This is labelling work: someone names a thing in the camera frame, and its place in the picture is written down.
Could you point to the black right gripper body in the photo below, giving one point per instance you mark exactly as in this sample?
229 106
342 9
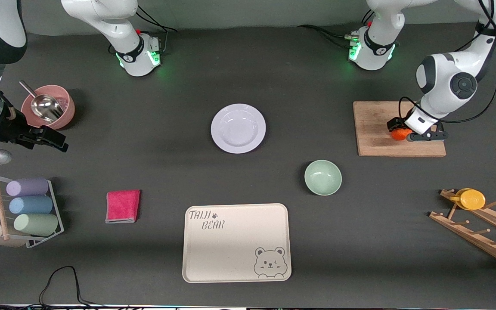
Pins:
10 129

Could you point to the orange fruit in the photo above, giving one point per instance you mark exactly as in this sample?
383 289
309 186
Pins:
398 135

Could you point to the white round plate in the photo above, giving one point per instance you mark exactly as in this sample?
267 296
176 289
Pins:
238 129

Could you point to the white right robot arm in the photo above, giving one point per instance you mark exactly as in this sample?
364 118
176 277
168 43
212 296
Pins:
101 17

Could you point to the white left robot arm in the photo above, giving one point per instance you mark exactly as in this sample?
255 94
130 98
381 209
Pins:
446 77

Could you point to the wooden cutting board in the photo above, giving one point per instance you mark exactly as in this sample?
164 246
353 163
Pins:
373 137

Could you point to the pink ribbed bowl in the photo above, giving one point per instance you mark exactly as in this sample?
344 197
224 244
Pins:
65 116

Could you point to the metal scoop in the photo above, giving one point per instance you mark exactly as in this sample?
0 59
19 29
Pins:
45 107

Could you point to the pale purple cup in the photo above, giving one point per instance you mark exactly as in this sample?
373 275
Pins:
27 187

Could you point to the pale blue cup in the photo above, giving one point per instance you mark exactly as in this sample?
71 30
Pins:
30 205

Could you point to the wooden rack dowel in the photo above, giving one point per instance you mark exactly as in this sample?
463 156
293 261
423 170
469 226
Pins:
0 206

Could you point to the pale green cup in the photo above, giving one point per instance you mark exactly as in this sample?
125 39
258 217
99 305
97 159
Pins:
37 224

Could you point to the pale green bowl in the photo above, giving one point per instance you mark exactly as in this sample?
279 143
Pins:
323 177

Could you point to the pink folded cloth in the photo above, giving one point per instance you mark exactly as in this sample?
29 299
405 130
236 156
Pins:
122 206

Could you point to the yellow cup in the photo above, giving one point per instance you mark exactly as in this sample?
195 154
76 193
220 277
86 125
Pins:
472 199

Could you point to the wooden peg rack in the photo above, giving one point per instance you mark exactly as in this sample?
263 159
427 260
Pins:
467 234

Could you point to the cream tray with bear print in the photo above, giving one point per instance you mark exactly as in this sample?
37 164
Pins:
235 254

